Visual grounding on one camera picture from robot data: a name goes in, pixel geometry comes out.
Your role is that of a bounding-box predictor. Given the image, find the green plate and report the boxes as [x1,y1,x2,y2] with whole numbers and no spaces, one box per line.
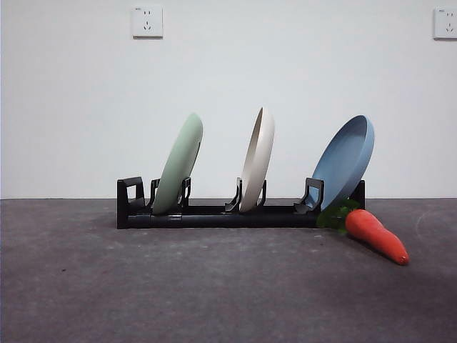
[152,112,204,215]

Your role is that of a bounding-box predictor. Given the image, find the orange carrot with green leaves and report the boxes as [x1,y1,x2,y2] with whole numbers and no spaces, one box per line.
[316,199,411,267]

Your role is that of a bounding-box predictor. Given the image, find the cream plate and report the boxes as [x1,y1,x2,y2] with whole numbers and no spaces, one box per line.
[238,106,276,213]

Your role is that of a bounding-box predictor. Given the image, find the black plate rack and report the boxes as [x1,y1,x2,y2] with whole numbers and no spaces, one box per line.
[116,176,366,230]

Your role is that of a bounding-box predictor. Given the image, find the blue plate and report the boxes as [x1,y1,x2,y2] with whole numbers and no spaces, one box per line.
[311,114,376,212]

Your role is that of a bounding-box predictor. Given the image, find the white wall socket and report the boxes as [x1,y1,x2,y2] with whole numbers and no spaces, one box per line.
[132,5,164,39]
[433,7,457,41]

